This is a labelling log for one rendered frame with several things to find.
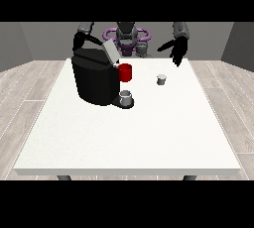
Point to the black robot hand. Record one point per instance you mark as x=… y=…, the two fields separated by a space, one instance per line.
x=178 y=49
x=80 y=40

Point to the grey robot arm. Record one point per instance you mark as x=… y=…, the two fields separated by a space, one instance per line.
x=85 y=27
x=181 y=29

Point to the pale grey machine lid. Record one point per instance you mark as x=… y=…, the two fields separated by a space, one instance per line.
x=111 y=51

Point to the small grey coffee pod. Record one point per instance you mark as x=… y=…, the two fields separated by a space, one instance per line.
x=161 y=79

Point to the black coffee machine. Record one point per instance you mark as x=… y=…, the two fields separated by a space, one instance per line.
x=94 y=78

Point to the red pod holder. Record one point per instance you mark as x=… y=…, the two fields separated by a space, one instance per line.
x=125 y=72

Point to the grey robot trunk purple rings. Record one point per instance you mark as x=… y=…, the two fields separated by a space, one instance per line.
x=127 y=40

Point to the small grey cup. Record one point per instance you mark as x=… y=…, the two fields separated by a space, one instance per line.
x=125 y=98

